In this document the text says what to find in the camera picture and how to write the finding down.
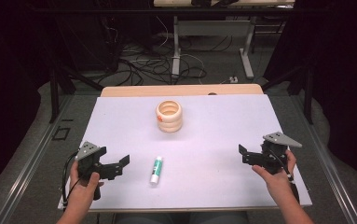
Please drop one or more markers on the metal floor rail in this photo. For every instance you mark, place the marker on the metal floor rail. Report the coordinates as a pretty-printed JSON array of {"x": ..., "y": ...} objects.
[
  {"x": 331, "y": 174},
  {"x": 27, "y": 174}
]

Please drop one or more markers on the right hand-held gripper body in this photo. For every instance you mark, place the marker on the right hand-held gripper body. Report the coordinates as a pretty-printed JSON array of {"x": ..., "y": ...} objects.
[{"x": 275, "y": 155}]

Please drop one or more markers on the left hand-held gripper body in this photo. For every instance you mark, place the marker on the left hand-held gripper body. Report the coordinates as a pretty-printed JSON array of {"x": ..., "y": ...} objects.
[{"x": 89, "y": 157}]

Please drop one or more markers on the person's right hand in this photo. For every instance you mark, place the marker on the person's right hand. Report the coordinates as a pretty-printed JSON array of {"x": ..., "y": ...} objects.
[{"x": 278, "y": 183}]

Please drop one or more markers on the white power strip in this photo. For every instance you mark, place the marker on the white power strip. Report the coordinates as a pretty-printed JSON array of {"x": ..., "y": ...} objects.
[{"x": 233, "y": 79}]

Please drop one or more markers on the dark curtain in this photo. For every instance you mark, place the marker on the dark curtain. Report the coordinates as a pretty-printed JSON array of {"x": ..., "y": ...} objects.
[
  {"x": 344, "y": 77},
  {"x": 8, "y": 93}
]

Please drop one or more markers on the light wooden table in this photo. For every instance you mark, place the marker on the light wooden table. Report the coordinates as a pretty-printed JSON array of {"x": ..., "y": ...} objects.
[{"x": 167, "y": 90}]

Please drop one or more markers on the white and green glue stick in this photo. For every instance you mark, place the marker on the white and green glue stick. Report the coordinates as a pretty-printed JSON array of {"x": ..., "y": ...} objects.
[{"x": 156, "y": 170}]

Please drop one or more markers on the black floor hatch frame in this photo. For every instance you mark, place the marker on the black floor hatch frame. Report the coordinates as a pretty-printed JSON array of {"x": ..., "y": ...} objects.
[{"x": 61, "y": 133}]

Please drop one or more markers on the black metal stand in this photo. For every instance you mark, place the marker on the black metal stand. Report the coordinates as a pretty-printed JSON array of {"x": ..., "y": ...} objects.
[
  {"x": 54, "y": 93},
  {"x": 307, "y": 93}
]

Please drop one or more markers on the white metal desk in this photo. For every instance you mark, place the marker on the white metal desk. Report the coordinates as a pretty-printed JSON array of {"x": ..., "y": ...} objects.
[{"x": 212, "y": 28}]

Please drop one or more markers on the person's left hand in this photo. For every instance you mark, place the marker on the person's left hand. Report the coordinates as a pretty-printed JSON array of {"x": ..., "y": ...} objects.
[{"x": 81, "y": 191}]

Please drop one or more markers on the white table mat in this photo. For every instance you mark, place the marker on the white table mat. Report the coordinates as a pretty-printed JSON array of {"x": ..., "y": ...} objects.
[{"x": 198, "y": 146}]

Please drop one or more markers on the beige ringed pen holder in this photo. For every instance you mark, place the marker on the beige ringed pen holder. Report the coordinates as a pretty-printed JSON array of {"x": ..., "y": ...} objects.
[{"x": 169, "y": 119}]

